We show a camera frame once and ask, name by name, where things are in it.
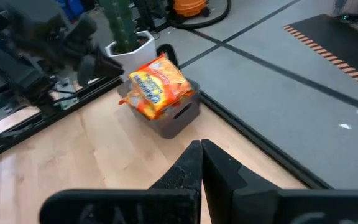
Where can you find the white hexagonal plant pot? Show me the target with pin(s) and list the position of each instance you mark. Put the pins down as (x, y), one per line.
(135, 59)

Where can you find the blue plastic crate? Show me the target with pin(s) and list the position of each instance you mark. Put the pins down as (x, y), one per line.
(70, 7)

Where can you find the black aluminium table frame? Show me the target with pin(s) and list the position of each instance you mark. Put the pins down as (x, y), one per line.
(259, 138)

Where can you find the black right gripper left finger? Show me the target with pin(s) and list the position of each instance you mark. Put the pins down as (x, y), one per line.
(120, 208)

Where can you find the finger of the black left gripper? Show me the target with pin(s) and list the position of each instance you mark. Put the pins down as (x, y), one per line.
(107, 65)
(86, 71)

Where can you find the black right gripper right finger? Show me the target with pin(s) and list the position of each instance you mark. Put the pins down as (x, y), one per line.
(275, 208)

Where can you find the green cactus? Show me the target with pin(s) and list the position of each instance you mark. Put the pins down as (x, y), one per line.
(121, 25)

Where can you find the dark translucent grey bin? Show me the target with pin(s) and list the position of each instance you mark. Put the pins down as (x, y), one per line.
(172, 124)

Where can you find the orange chicken noodle pack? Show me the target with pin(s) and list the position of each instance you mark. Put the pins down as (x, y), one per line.
(157, 84)

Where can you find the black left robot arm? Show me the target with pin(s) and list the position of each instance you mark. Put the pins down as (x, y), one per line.
(11, 62)

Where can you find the orange vacuum cleaner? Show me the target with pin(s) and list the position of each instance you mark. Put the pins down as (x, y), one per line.
(221, 17)

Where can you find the orange shop vacuum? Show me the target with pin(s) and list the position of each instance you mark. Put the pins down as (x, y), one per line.
(190, 6)

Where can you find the black orange-striped floor mat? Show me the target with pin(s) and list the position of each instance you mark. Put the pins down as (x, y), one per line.
(337, 43)

